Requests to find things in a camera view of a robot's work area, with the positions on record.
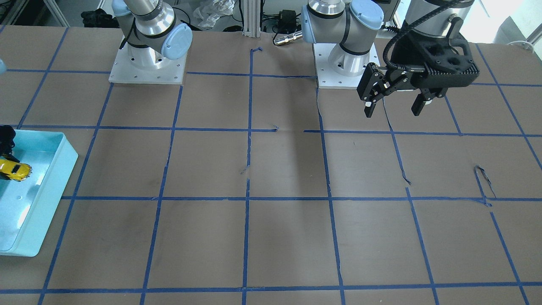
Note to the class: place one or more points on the silver cylindrical connector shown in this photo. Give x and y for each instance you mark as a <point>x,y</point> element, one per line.
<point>289,38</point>

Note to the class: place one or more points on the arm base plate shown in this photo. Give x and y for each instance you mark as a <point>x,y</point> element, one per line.
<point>338,69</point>
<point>146,66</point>

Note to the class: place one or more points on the aluminium frame post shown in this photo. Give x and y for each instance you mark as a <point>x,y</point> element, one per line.
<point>252,10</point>

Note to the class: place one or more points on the crumpled plastic wrap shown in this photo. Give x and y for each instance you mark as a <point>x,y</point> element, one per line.
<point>210,11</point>

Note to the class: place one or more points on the turquoise plastic bin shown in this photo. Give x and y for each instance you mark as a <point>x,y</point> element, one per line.
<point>27,207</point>

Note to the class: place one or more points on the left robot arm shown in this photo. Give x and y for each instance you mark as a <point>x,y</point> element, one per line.
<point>354,25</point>

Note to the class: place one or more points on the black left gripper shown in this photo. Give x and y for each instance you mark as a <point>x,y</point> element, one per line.
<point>407,55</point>

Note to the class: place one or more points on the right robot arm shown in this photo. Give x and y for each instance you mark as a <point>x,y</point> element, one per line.
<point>105,79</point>

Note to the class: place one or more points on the black power adapter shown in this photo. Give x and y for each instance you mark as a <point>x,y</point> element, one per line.
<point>287,21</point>

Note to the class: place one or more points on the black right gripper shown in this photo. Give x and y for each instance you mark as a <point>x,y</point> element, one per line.
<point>6,142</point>

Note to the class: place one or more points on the yellow beetle toy car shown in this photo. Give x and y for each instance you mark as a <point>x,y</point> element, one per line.
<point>14,171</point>

